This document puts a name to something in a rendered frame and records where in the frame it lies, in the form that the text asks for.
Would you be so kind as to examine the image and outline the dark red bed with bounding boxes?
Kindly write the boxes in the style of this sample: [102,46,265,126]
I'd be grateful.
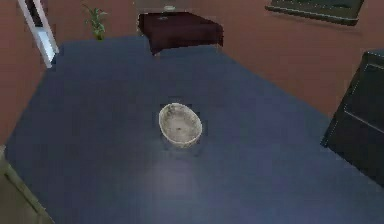
[137,11,225,56]

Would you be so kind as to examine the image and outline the green house plant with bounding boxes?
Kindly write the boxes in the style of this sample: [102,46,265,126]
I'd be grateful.
[81,3,110,42]

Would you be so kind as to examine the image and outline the white framed window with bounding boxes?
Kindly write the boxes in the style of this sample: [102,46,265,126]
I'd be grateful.
[17,0,60,69]

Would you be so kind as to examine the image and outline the black chest of drawers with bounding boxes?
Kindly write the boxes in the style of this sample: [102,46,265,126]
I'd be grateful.
[320,49,384,188]

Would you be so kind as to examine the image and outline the olive green cupboard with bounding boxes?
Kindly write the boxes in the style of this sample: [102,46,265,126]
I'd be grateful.
[0,145,55,224]

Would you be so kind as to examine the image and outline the dark framed wall picture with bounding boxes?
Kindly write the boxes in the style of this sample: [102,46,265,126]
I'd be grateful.
[265,0,366,27]

